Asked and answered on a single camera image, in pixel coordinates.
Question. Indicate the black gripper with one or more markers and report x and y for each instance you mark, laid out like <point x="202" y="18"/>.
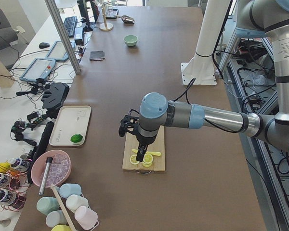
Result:
<point x="145" y="139"/>

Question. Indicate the green bowl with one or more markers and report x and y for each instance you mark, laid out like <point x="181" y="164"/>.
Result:
<point x="130" y="40"/>

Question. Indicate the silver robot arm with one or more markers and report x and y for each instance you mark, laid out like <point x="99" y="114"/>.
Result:
<point x="268" y="16"/>

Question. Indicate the pink ice bowl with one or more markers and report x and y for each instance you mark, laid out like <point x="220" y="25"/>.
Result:
<point x="60" y="168"/>

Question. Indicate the stacked lemon slices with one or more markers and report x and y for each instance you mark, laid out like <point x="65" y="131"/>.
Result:
<point x="147" y="160"/>

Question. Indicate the bamboo cutting board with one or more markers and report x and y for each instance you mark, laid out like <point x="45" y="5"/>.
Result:
<point x="158" y="163"/>

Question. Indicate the lemon slice single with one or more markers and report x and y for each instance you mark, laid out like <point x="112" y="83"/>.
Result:
<point x="133" y="160"/>

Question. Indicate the yellow plastic knife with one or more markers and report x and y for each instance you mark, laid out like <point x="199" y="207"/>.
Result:
<point x="148" y="152"/>

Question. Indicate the green lime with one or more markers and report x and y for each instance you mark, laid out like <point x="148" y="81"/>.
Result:
<point x="76" y="138"/>

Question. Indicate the cream rabbit tray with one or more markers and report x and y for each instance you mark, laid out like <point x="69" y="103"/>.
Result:
<point x="70" y="120"/>

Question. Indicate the blue cup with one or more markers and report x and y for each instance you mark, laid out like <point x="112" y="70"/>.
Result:
<point x="69" y="189"/>

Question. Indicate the white cup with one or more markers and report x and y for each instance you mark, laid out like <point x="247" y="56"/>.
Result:
<point x="73" y="202"/>

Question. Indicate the pink cup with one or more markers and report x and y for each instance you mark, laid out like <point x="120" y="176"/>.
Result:
<point x="87" y="218"/>

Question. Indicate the steel black-tipped muddler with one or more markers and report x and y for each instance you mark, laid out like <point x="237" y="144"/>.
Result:
<point x="45" y="176"/>

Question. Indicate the black long bar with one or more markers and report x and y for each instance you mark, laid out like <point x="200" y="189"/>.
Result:
<point x="41" y="148"/>

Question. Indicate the black angular device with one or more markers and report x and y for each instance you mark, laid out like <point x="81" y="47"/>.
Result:
<point x="54" y="97"/>

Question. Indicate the grey folded cloth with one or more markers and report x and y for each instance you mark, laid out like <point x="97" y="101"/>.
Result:
<point x="97" y="55"/>

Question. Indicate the green cup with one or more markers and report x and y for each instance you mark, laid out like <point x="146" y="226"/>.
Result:
<point x="46" y="205"/>

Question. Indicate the grey-blue cup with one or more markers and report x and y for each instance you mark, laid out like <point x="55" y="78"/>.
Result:
<point x="55" y="218"/>

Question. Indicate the yellow cup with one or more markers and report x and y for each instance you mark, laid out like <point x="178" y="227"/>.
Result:
<point x="61" y="227"/>

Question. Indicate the wooden mug tree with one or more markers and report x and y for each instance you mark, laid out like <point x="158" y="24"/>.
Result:
<point x="105" y="26"/>

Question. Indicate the far teach pendant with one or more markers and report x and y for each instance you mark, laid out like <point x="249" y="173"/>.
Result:
<point x="57" y="52"/>

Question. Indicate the teach pendant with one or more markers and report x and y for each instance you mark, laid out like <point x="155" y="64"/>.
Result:
<point x="39" y="68"/>
<point x="57" y="52"/>

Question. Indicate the near teach pendant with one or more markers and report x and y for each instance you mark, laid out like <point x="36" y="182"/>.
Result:
<point x="39" y="68"/>

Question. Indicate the metal scoop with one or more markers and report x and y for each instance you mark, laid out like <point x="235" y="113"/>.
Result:
<point x="126" y="19"/>

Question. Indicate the black computer mouse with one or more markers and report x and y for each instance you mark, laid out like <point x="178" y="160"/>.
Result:
<point x="44" y="45"/>

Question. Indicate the black keyboard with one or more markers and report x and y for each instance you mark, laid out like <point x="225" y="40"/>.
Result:
<point x="70" y="25"/>

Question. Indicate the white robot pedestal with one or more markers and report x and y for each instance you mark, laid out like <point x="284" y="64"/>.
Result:
<point x="200" y="67"/>

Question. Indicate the copper wire bottle rack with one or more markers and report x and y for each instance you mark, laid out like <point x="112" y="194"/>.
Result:
<point x="13" y="188"/>

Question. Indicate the aluminium frame post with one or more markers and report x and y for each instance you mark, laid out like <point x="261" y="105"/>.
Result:
<point x="54" y="12"/>

